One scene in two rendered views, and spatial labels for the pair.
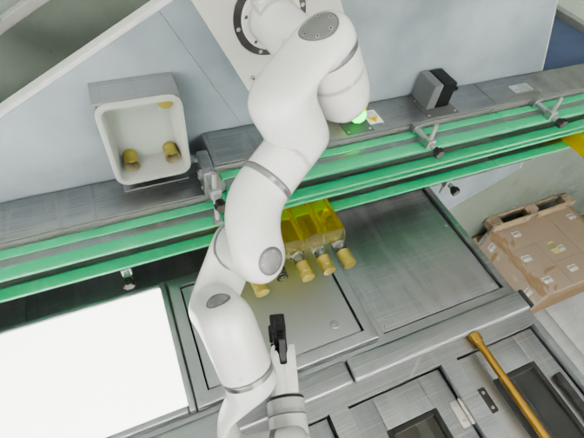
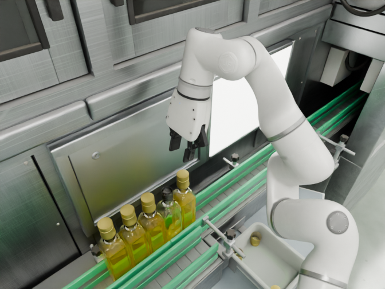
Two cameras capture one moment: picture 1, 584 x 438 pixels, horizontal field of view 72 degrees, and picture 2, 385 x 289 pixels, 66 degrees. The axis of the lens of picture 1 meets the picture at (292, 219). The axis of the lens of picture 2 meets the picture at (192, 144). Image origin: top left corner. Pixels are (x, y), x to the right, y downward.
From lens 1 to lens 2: 0.69 m
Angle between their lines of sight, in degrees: 49
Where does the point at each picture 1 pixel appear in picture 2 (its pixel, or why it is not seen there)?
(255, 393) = (297, 115)
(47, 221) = not seen: hidden behind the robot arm
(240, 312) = (323, 175)
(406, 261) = not seen: outside the picture
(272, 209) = (341, 261)
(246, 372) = (309, 131)
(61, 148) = not seen: hidden behind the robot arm
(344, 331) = (87, 150)
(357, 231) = (36, 256)
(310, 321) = (117, 154)
